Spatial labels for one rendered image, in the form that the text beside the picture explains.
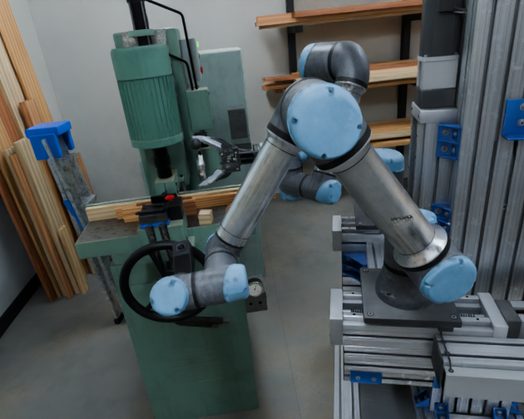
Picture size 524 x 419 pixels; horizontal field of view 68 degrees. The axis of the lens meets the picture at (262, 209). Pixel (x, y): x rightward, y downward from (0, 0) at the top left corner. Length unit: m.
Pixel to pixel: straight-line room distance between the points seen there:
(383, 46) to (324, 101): 3.26
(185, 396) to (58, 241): 1.40
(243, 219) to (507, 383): 0.69
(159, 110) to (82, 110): 2.61
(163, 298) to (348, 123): 0.47
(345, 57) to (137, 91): 0.63
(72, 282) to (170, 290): 2.14
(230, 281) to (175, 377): 0.98
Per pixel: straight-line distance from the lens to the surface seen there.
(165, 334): 1.59
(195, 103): 1.55
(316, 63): 1.28
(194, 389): 1.78
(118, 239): 1.38
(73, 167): 2.30
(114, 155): 3.92
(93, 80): 3.82
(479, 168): 1.13
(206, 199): 1.46
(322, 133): 0.65
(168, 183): 1.40
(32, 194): 2.69
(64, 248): 2.82
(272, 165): 0.82
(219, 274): 0.80
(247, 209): 0.85
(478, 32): 1.06
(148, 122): 1.32
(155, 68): 1.30
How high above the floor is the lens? 1.47
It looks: 24 degrees down
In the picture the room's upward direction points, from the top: 6 degrees counter-clockwise
